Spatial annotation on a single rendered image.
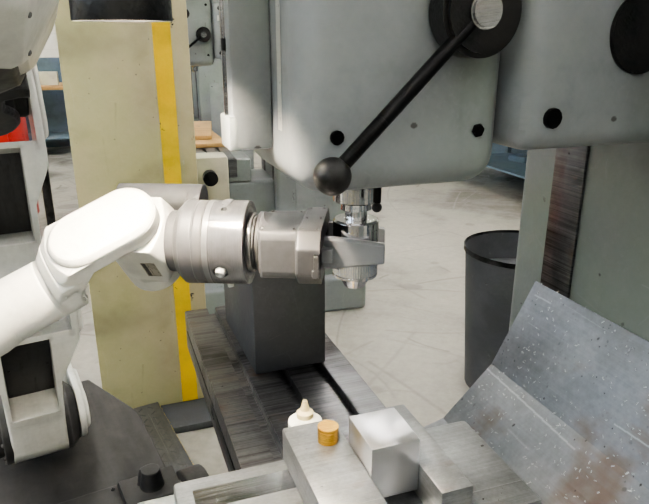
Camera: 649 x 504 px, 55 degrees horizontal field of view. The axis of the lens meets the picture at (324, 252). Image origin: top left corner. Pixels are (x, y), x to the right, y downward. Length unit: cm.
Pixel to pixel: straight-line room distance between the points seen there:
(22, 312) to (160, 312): 184
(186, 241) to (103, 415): 107
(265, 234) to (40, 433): 89
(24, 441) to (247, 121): 98
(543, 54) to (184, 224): 36
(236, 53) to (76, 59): 175
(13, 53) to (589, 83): 64
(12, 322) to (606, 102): 59
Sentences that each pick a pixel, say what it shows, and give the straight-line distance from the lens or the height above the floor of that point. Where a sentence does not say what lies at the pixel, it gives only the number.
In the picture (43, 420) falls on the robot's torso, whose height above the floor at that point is 73.
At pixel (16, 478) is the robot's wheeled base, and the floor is 57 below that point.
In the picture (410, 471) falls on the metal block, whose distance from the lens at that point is 66.
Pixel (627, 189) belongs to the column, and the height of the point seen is 126.
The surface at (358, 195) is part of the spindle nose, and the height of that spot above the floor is 129.
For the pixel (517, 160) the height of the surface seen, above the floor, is 25.
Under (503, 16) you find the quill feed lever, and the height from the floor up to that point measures 145.
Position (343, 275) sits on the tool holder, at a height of 121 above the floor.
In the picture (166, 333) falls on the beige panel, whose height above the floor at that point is 35.
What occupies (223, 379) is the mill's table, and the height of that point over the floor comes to 92.
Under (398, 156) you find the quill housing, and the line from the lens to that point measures 53.
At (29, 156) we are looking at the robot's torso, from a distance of 114.
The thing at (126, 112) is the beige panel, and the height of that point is 120.
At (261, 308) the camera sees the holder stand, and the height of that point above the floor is 104.
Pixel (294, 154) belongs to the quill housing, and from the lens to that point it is 52.
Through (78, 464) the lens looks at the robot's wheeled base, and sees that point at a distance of 152.
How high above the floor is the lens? 143
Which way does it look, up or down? 19 degrees down
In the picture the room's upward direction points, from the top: straight up
